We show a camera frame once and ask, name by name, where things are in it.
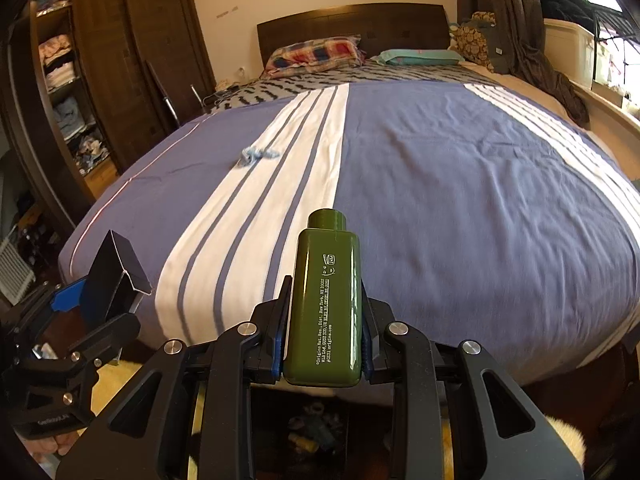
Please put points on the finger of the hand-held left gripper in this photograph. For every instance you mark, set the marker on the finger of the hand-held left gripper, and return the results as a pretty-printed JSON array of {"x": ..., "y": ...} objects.
[
  {"x": 100, "y": 335},
  {"x": 67, "y": 297}
]

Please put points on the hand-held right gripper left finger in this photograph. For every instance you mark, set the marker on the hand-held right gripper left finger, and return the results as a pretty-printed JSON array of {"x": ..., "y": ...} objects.
[{"x": 277, "y": 355}]

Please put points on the dark green cushion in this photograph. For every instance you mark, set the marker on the dark green cushion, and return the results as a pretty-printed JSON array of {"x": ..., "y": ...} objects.
[{"x": 500, "y": 47}]

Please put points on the blue hair scrunchie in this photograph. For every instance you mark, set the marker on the blue hair scrunchie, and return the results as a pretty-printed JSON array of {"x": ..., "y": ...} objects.
[{"x": 250, "y": 156}]

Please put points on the cream fluffy rug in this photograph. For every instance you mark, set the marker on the cream fluffy rug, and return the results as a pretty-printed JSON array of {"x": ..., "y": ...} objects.
[{"x": 117, "y": 375}]

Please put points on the teal pillow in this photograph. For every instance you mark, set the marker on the teal pillow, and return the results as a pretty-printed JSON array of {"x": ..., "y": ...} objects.
[{"x": 415, "y": 57}]

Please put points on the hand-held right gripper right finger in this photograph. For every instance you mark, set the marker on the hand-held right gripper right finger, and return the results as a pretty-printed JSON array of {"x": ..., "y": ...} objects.
[{"x": 366, "y": 355}]

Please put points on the brown curtain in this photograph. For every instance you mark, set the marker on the brown curtain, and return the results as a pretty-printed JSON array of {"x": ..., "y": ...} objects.
[{"x": 530, "y": 35}]

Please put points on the plaid pillow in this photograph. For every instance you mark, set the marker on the plaid pillow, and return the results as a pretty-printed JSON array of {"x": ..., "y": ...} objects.
[{"x": 315, "y": 55}]

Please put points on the stacks of folded clothes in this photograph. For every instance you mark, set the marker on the stacks of folded clothes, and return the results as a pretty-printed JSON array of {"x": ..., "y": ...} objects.
[{"x": 65, "y": 75}]

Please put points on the dark wooden headboard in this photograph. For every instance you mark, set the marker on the dark wooden headboard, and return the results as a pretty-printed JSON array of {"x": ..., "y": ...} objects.
[{"x": 350, "y": 20}]

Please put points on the white slatted rack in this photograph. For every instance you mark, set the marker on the white slatted rack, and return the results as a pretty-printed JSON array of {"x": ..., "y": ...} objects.
[{"x": 15, "y": 270}]

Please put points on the dark wooden wardrobe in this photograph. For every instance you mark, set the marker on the dark wooden wardrobe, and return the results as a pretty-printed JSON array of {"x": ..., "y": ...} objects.
[{"x": 150, "y": 35}]

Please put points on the round patterned cushion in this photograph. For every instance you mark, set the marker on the round patterned cushion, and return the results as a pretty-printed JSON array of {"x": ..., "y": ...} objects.
[{"x": 472, "y": 40}]

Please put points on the zebra pattern blanket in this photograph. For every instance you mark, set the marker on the zebra pattern blanket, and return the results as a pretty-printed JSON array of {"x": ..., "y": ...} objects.
[{"x": 300, "y": 85}]

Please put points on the person's left hand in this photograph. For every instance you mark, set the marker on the person's left hand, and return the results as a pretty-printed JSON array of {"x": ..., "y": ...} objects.
[{"x": 60, "y": 442}]

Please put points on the black folding rack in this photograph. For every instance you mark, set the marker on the black folding rack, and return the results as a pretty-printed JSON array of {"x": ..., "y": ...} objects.
[{"x": 615, "y": 25}]

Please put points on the black cardboard box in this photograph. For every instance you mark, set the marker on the black cardboard box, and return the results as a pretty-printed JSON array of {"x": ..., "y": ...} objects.
[{"x": 110, "y": 280}]

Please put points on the white storage box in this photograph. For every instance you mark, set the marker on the white storage box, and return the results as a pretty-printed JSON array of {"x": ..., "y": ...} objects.
[{"x": 567, "y": 50}]

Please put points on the green plastic bottle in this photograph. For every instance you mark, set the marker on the green plastic bottle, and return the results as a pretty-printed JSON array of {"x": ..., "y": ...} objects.
[{"x": 320, "y": 310}]

